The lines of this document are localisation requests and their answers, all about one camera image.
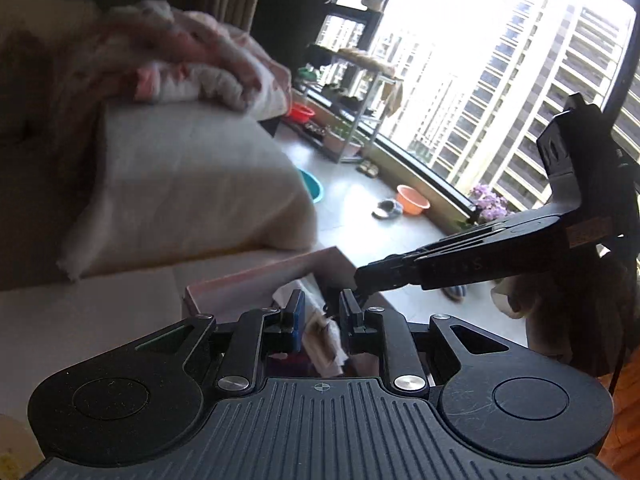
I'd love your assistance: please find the white soft cloth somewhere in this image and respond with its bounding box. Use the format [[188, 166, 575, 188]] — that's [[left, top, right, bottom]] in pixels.
[[272, 274, 348, 377]]

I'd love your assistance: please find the black gloved hand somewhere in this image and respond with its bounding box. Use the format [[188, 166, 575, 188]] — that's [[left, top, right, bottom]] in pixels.
[[491, 248, 639, 377]]

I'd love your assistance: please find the pink storage box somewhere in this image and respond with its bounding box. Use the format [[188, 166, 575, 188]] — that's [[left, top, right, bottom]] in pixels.
[[183, 245, 396, 378]]

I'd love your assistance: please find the purple flower plant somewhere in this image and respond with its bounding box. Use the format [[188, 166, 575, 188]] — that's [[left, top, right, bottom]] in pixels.
[[470, 184, 511, 224]]

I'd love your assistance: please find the orange plastic basin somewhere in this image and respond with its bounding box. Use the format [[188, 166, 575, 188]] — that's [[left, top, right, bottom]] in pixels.
[[396, 184, 431, 216]]

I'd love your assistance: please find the teal plastic basin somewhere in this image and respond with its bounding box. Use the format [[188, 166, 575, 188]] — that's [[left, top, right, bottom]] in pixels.
[[298, 168, 324, 204]]

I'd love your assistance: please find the beige covered sofa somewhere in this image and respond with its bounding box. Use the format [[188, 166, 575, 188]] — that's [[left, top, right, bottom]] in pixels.
[[1, 0, 318, 419]]

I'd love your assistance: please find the red plastic basin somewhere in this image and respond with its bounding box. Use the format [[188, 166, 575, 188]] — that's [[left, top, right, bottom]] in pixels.
[[286, 102, 316, 125]]

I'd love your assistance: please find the metal plant shelf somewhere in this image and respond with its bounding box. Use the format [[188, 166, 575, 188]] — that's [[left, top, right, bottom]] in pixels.
[[295, 0, 401, 164]]

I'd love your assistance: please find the pink patterned blanket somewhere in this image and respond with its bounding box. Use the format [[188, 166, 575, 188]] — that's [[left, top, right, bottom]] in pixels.
[[52, 0, 292, 122]]

